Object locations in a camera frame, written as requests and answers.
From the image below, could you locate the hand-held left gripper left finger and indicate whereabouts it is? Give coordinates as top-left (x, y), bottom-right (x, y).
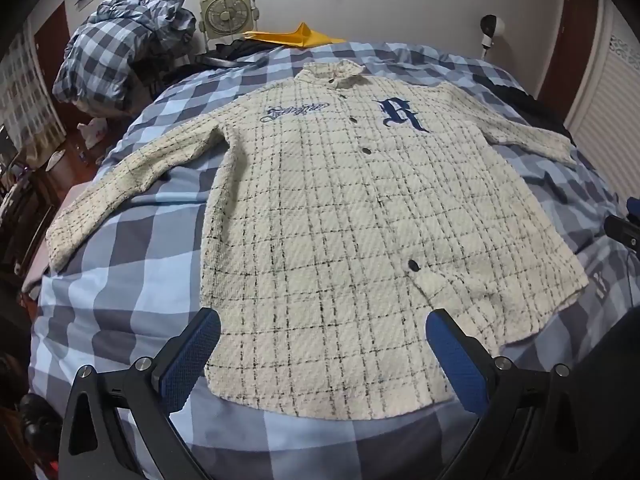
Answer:
top-left (59, 307), bottom-right (222, 480)

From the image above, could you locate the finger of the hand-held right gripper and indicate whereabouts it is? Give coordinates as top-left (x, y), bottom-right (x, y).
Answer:
top-left (604, 195), bottom-right (640, 252)

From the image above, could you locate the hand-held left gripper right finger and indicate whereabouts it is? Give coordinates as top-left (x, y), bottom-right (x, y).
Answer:
top-left (424, 308), bottom-right (587, 480)

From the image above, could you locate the cream plaid button shirt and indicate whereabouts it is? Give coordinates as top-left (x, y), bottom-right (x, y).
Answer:
top-left (47, 60), bottom-right (589, 421)

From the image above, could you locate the blue checked bed cover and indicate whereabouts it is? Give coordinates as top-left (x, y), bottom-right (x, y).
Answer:
top-left (30, 40), bottom-right (640, 480)

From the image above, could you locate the white louvered cabinet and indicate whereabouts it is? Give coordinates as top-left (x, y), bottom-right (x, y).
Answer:
top-left (569, 0), bottom-right (640, 196)

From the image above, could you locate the dark red door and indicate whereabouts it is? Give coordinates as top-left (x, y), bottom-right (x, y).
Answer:
top-left (536, 0), bottom-right (599, 122)
top-left (34, 2), bottom-right (72, 107)

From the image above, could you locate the white round device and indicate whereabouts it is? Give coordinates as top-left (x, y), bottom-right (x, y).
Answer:
top-left (479, 14), bottom-right (507, 60)

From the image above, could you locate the crumpled white tissue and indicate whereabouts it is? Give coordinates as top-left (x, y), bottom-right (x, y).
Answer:
top-left (76, 117), bottom-right (109, 150)

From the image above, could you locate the dark cloth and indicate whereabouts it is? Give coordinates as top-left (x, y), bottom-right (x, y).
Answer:
top-left (192, 37), bottom-right (281, 68)

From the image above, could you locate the white gridded curtain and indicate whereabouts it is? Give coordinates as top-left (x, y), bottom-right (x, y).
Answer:
top-left (0, 30), bottom-right (67, 148)

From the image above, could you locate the crumpled blue checked duvet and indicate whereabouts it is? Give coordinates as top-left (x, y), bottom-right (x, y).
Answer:
top-left (52, 0), bottom-right (198, 106)

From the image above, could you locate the yellow cloth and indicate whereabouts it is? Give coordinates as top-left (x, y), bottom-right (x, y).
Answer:
top-left (242, 21), bottom-right (347, 48)

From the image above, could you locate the beige box fan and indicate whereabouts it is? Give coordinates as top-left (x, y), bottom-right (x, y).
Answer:
top-left (199, 0), bottom-right (261, 41)

